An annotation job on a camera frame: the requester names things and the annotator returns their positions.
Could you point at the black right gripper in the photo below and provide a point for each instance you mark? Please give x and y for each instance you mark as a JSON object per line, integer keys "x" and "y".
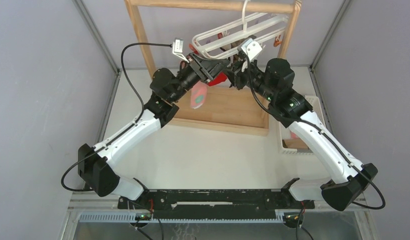
{"x": 236, "y": 73}

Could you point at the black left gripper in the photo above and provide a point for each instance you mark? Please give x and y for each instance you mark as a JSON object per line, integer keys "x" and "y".
{"x": 207, "y": 69}

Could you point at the red snowflake sock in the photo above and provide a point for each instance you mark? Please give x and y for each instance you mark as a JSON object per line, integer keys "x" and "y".
{"x": 219, "y": 79}

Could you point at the pink sock with green patch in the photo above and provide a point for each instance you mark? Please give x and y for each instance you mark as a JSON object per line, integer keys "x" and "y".
{"x": 198, "y": 95}

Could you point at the white plastic clip hanger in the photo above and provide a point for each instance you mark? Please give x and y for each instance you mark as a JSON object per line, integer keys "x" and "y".
{"x": 265, "y": 26}

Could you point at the orange hanger clip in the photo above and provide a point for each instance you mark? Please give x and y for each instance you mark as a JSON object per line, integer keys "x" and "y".
{"x": 277, "y": 41}

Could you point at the white perforated plastic basket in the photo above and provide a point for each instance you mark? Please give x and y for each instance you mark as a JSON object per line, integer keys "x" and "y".
{"x": 285, "y": 133}

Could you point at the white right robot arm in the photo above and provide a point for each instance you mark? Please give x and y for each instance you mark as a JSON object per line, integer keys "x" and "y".
{"x": 272, "y": 89}

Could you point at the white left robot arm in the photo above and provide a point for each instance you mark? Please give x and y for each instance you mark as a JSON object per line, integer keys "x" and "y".
{"x": 96, "y": 163}

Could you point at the wooden hanger rack stand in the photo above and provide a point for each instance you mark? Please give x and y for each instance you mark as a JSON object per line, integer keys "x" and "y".
{"x": 223, "y": 109}

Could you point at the brown argyle sock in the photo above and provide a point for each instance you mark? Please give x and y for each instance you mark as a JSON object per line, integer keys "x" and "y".
{"x": 232, "y": 48}

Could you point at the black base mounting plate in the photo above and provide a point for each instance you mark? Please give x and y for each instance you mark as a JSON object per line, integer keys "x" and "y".
{"x": 215, "y": 204}

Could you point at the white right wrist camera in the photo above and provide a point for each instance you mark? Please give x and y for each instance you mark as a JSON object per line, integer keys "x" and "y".
{"x": 249, "y": 57}

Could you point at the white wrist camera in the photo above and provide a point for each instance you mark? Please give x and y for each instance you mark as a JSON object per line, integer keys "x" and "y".
{"x": 177, "y": 49}
{"x": 249, "y": 57}

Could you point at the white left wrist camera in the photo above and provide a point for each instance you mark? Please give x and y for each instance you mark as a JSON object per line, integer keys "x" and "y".
{"x": 177, "y": 49}

